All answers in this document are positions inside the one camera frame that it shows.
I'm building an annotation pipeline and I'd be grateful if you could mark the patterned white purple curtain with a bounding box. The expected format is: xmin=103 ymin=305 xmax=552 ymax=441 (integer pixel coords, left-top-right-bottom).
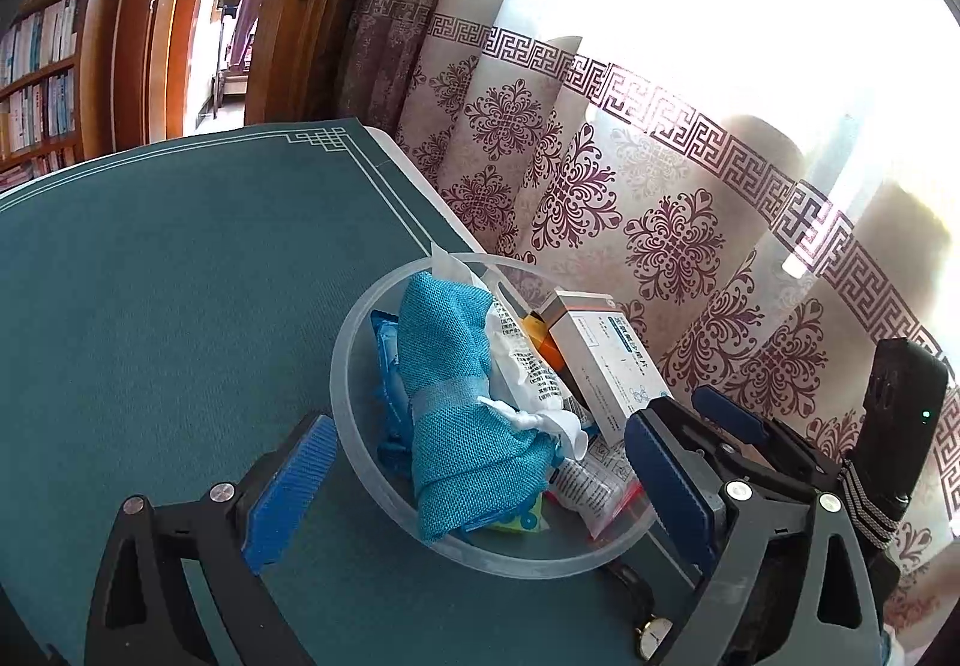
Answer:
xmin=333 ymin=0 xmax=960 ymax=637

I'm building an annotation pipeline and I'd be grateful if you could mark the wooden door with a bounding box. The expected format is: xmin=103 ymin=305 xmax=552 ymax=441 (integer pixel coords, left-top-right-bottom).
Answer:
xmin=243 ymin=0 xmax=392 ymax=128

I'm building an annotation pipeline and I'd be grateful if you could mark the white medicine box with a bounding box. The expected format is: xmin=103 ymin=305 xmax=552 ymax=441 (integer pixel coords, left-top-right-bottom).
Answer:
xmin=541 ymin=290 xmax=669 ymax=446

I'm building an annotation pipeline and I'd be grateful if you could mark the wristwatch with dark strap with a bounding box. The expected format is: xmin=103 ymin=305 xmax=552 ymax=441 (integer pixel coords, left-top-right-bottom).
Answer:
xmin=610 ymin=560 xmax=677 ymax=664

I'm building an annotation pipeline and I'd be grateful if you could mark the clear plastic bowl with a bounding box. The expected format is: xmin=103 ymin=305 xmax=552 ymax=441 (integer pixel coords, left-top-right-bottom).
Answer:
xmin=329 ymin=251 xmax=662 ymax=579

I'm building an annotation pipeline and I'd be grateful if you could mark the red and white packet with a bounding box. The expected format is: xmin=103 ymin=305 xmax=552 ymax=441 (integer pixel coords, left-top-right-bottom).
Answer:
xmin=550 ymin=436 xmax=650 ymax=540

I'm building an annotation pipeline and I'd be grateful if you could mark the wooden bookshelf with books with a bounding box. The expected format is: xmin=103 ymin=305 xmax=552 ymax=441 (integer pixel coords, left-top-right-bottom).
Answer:
xmin=0 ymin=0 xmax=103 ymax=194

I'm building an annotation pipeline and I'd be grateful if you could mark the blue white packet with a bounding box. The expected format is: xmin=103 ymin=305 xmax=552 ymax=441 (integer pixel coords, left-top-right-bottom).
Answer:
xmin=430 ymin=245 xmax=594 ymax=458

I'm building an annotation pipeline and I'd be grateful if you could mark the blue snack packet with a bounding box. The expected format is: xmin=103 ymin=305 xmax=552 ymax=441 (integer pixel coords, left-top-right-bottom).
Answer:
xmin=368 ymin=310 xmax=422 ymax=480

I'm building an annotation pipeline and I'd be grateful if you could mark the green dotted toy block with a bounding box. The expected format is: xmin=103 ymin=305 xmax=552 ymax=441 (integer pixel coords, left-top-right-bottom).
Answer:
xmin=479 ymin=493 xmax=549 ymax=534

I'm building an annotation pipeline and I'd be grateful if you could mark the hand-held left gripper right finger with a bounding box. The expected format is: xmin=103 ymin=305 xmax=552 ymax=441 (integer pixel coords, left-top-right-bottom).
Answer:
xmin=624 ymin=409 xmax=884 ymax=666

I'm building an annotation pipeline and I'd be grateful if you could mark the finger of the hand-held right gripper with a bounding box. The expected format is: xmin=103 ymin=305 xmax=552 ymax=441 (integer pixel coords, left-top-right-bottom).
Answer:
xmin=691 ymin=385 xmax=838 ymax=499
xmin=636 ymin=397 xmax=808 ymax=499

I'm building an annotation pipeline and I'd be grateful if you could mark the orange and yellow toy block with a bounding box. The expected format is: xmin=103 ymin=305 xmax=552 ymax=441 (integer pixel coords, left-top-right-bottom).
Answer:
xmin=524 ymin=309 xmax=564 ymax=368

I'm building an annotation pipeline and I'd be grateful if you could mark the blue knitted cloth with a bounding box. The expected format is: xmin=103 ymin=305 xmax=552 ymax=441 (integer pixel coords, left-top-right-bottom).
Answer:
xmin=395 ymin=271 xmax=557 ymax=542

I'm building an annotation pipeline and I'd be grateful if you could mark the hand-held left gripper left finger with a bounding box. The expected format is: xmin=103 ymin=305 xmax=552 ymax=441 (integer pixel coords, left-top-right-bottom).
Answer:
xmin=85 ymin=412 xmax=338 ymax=666

